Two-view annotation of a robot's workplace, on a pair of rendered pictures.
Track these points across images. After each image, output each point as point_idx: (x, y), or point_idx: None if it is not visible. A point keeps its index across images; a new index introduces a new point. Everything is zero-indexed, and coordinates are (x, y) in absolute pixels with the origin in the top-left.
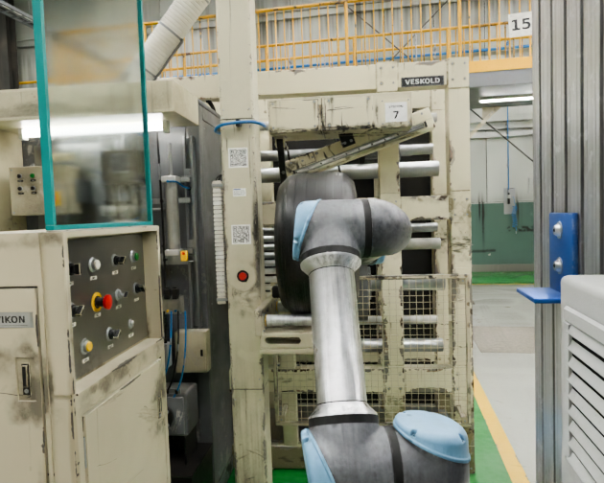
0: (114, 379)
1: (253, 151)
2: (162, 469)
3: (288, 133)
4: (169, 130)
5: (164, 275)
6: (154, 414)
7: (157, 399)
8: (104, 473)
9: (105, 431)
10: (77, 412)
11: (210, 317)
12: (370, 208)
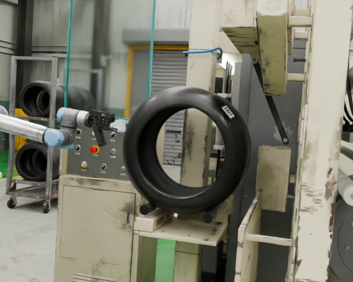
0: (87, 182)
1: (186, 74)
2: (125, 250)
3: (243, 51)
4: (219, 61)
5: (217, 162)
6: (121, 217)
7: (126, 212)
8: (72, 214)
9: (76, 199)
10: (60, 182)
11: (237, 204)
12: None
